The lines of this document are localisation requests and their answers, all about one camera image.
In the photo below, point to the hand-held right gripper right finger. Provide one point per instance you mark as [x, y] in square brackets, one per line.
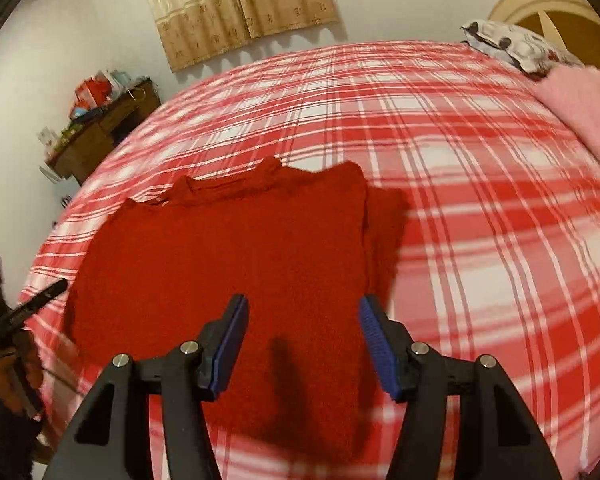
[377, 350]

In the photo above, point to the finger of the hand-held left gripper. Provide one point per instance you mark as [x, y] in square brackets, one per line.
[45, 297]

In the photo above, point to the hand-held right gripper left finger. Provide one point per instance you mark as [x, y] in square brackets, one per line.
[230, 345]

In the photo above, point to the red knitted sweater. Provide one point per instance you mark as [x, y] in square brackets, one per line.
[220, 260]

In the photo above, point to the person's left hand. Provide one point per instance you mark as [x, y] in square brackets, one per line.
[22, 365]

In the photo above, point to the white card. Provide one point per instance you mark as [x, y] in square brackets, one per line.
[46, 141]

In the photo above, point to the brown wooden desk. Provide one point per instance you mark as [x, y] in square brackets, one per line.
[100, 135]

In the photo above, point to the red plaid bedsheet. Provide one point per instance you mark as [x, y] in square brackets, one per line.
[480, 210]

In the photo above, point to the red gift box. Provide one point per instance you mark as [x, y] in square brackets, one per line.
[92, 94]

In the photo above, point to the light blue bag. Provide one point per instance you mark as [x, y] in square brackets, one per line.
[120, 81]

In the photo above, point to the pink floral pillow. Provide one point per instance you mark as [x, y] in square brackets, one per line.
[590, 110]

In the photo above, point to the white grey patterned pillow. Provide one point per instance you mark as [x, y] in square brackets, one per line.
[515, 47]

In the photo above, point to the beige window curtain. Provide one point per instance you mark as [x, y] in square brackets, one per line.
[230, 5]

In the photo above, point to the cream wooden headboard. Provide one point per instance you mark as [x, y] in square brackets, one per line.
[530, 15]

